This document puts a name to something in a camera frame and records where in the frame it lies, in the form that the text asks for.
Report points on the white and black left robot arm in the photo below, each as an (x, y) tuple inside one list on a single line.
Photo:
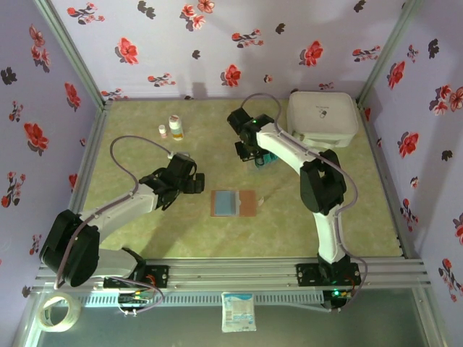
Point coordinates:
[(115, 207)]

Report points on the aluminium side rail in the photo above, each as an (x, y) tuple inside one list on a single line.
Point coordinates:
[(387, 180), (101, 126)]

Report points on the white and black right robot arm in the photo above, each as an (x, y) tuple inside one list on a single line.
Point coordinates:
[(285, 150)]

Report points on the small white pill bottle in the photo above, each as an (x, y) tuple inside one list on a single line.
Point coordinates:
[(162, 131)]

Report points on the clear adhesive tape roll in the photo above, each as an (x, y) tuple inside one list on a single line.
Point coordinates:
[(75, 314)]

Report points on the white and blue gauze packet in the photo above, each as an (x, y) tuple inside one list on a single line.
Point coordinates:
[(238, 312)]

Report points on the white zippered medicine pouch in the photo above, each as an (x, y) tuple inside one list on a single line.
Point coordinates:
[(325, 115)]

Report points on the pink leather card holder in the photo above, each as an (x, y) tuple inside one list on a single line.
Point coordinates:
[(247, 204)]

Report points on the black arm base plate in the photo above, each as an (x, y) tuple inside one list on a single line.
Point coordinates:
[(305, 274), (159, 274)]

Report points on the aluminium frame post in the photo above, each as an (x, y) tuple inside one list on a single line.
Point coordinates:
[(72, 54), (385, 54)]

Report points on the large white pill bottle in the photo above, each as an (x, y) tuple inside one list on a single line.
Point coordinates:
[(176, 130)]

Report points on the long aluminium base rail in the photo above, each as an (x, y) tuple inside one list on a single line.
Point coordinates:
[(231, 273)]

